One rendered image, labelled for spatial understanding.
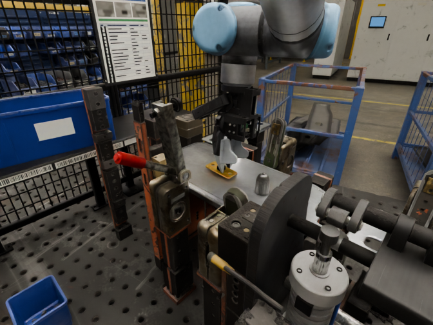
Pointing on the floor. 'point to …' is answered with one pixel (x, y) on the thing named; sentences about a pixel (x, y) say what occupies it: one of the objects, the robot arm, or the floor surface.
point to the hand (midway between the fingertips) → (223, 164)
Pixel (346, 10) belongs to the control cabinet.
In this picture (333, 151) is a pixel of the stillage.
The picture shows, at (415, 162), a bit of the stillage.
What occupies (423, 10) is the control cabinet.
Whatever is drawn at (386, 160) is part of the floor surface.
